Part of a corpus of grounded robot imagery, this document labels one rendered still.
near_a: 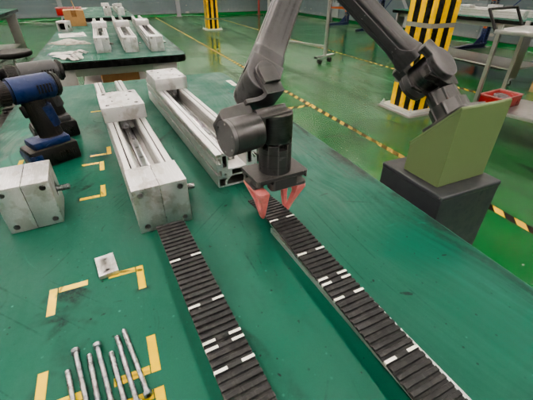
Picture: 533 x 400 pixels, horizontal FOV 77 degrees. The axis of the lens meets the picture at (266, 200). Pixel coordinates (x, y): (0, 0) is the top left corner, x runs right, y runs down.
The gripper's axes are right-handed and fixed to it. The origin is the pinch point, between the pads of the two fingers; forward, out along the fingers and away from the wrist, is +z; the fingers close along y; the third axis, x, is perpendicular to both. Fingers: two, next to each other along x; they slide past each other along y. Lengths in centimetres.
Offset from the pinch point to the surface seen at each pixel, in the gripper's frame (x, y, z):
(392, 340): 31.6, 1.0, -0.2
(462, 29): -506, -791, 53
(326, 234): 7.8, -7.1, 3.2
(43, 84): -51, 35, -17
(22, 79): -51, 39, -18
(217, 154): -17.9, 4.3, -5.3
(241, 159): -20.4, -2.4, -1.3
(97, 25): -287, 4, -8
